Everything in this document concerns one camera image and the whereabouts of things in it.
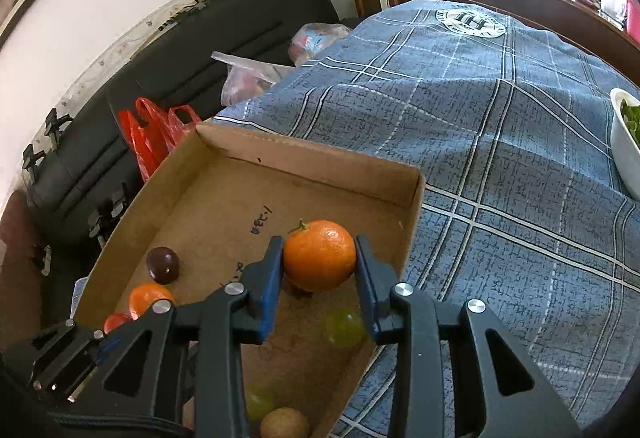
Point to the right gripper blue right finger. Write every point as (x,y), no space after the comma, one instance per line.
(375,281)

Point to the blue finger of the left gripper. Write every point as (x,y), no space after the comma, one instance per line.
(106,347)

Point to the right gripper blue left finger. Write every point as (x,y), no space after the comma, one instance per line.
(262,281)

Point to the large red tomato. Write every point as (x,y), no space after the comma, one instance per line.
(114,321)

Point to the green grape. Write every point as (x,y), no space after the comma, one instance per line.
(344,328)
(259,401)

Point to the orange tangerine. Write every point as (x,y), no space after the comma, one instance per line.
(319,255)
(143,297)

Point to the small dark grape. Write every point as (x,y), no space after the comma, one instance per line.
(163,265)

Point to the brown longan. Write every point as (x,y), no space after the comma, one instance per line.
(284,423)

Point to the red jujube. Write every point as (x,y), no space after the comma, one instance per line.
(295,291)

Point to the brown cardboard tray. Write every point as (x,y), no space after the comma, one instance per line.
(217,201)

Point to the black sofa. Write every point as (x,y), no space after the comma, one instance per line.
(90,158)

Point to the clear plastic bag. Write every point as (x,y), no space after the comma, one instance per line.
(248,78)

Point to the blue plaid tablecloth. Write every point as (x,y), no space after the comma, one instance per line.
(523,205)

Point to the white bowl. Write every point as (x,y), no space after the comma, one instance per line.
(625,152)

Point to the green leafy vegetables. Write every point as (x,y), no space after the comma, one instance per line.
(631,117)

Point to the pink water bottle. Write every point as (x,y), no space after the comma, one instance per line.
(633,19)

